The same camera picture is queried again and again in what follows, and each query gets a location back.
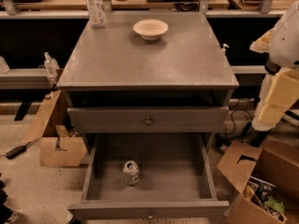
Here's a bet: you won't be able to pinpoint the cardboard box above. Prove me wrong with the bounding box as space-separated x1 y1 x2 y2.
218 137 299 224
21 91 88 167

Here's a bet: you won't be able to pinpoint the silver 7up can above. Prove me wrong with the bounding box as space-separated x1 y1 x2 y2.
122 161 139 186

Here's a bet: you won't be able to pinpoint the black power adapter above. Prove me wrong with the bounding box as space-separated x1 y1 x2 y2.
6 146 26 160

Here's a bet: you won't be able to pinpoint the closed grey top drawer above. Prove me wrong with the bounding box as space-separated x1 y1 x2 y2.
67 106 228 134

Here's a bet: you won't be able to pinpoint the small pump bottle right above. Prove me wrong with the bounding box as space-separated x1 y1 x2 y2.
221 43 230 54

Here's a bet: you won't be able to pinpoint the black cables on floor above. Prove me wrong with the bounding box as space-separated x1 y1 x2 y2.
214 98 263 147

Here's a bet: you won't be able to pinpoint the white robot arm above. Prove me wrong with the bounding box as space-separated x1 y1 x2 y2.
249 1 299 132

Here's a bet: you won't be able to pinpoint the cardboard box on right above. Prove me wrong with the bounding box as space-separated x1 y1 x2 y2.
218 137 299 224

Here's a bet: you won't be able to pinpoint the small sanitizer bottle left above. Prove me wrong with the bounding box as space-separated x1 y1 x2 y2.
44 52 59 76

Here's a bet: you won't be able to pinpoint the grey drawer cabinet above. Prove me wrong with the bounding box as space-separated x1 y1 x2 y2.
56 10 240 224

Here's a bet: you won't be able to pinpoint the clear plastic water bottle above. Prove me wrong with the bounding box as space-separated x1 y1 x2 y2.
85 0 105 28

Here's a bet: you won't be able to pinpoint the cardboard box on left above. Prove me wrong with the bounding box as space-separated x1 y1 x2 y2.
21 91 88 167

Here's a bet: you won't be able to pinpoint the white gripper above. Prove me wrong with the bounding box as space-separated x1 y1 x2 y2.
252 68 299 132

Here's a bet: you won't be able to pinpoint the white paper bowl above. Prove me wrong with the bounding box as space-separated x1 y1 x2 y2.
133 20 168 41

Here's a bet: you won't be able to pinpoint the open grey middle drawer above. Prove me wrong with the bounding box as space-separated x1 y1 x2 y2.
68 133 229 220

